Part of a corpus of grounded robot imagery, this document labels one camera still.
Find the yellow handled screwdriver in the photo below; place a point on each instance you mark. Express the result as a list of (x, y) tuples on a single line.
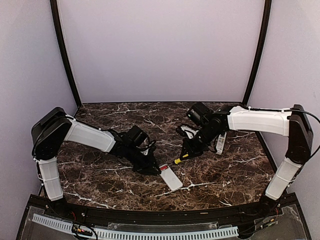
[(181, 158)]

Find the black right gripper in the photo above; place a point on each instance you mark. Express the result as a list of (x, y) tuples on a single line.
[(192, 151)]

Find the red AAA battery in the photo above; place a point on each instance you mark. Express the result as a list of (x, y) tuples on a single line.
[(164, 167)]

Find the black front rail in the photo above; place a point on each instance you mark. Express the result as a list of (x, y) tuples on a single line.
[(103, 216)]

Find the white remote control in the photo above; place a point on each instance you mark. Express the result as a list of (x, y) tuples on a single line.
[(171, 179)]

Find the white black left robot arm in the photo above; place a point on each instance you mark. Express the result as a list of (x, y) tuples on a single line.
[(49, 133)]

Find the black right frame post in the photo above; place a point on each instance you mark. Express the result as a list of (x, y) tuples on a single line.
[(259, 51)]

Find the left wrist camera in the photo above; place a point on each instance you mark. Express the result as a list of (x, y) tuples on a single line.
[(150, 148)]

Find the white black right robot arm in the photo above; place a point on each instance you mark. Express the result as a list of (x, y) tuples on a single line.
[(292, 123)]

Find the black frame post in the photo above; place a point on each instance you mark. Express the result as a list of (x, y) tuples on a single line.
[(259, 51), (63, 52)]

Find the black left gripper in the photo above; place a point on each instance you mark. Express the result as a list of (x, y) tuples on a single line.
[(148, 166)]

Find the black left frame post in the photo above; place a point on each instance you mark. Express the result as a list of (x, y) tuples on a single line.
[(63, 52)]

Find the white air conditioner remote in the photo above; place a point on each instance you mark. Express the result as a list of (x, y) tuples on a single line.
[(220, 143)]

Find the white slotted cable duct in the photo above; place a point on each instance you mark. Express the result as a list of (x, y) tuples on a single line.
[(121, 231)]

